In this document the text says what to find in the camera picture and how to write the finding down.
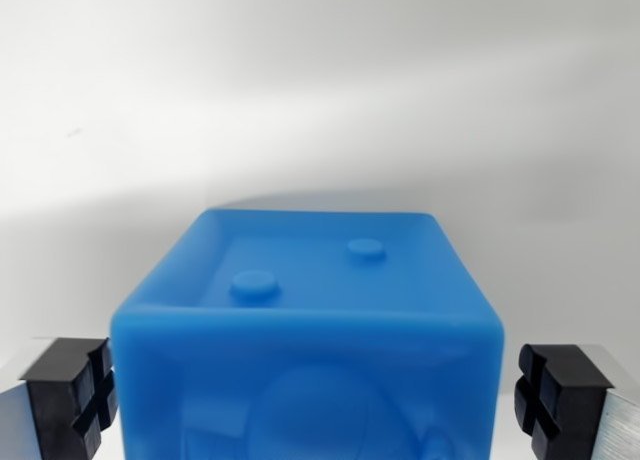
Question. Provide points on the gripper left finger with black rubber pad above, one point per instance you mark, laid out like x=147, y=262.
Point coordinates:
x=50, y=405

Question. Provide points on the gripper right finger with black rubber pad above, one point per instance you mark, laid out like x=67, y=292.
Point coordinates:
x=580, y=405

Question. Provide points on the blue cube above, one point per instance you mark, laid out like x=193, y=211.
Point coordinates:
x=310, y=360

